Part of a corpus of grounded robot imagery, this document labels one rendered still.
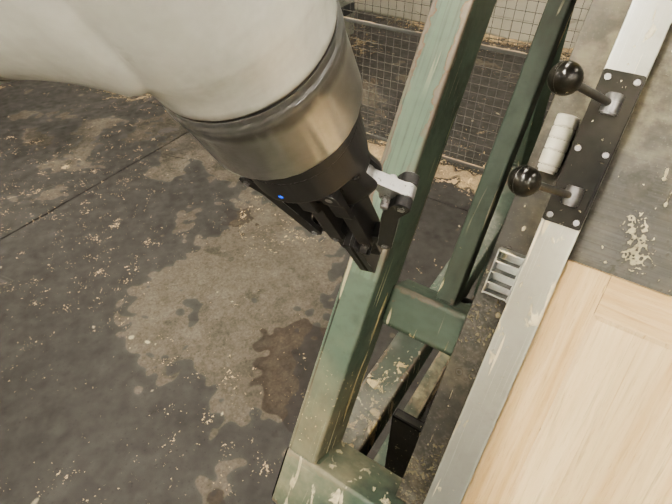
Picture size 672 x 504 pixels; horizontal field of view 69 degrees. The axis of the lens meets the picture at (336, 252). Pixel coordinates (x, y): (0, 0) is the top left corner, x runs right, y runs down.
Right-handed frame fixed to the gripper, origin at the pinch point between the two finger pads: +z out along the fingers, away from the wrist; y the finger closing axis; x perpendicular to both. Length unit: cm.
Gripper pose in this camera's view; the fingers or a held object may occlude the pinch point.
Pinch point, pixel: (364, 245)
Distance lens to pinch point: 45.0
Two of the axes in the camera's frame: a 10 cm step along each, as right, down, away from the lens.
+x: -3.0, 9.2, -2.6
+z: 2.6, 3.4, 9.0
